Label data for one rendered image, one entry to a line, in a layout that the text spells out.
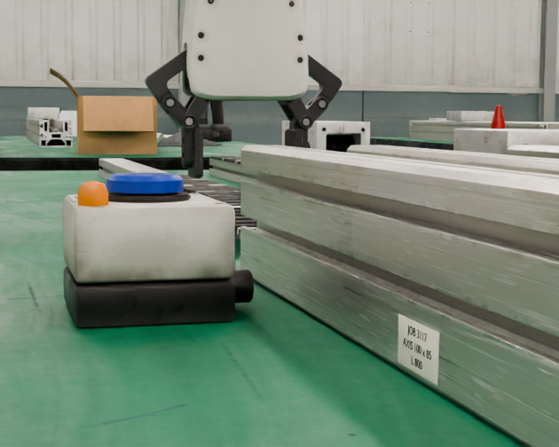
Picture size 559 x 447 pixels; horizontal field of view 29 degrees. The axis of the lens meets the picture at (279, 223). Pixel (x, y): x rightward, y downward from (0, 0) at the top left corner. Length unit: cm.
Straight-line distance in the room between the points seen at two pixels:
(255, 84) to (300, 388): 50
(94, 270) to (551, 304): 27
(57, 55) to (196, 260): 1112
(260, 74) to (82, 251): 39
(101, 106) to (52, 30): 886
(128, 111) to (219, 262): 228
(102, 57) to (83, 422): 1131
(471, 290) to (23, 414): 16
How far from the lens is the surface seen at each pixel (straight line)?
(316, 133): 170
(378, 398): 41
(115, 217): 53
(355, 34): 1221
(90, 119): 280
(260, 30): 89
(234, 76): 88
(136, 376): 44
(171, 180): 56
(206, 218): 54
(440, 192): 40
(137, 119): 280
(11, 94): 1162
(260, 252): 66
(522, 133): 78
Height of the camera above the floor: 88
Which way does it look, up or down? 6 degrees down
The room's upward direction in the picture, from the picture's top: straight up
